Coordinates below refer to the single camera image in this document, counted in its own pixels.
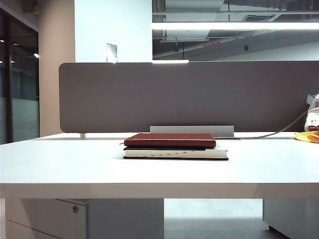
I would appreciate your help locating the red leather-bound book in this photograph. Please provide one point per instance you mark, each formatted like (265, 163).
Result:
(170, 142)

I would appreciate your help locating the black hardcover book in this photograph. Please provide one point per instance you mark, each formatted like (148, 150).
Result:
(175, 155)

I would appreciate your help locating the grey fabric desk divider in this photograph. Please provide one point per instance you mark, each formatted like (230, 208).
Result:
(174, 99)

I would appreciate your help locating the short hanging linear light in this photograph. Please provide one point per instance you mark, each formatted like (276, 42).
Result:
(172, 61)

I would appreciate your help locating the red ceiling sign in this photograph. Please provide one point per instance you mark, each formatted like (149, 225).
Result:
(211, 44)

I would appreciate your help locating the round silver drawer lock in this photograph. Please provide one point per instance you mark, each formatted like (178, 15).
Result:
(75, 209)

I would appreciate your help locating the ceiling air vent grille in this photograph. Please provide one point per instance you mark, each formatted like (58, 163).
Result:
(259, 18)

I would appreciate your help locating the white drawer cabinet with lock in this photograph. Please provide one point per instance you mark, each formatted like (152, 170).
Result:
(49, 219)

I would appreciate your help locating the yellow cloth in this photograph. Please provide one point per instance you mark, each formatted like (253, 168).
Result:
(309, 137)

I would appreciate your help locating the clear plastic snack bag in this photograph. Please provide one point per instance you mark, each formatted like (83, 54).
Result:
(314, 119)

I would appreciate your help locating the black framed glass partition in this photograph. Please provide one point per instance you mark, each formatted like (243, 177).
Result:
(9, 74)

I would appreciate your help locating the plain white cabinet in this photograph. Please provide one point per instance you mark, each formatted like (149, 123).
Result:
(294, 214)

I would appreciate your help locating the white divider bracket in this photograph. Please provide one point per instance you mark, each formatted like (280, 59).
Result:
(82, 136)

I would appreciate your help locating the silver wall plate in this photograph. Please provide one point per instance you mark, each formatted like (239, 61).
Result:
(111, 52)

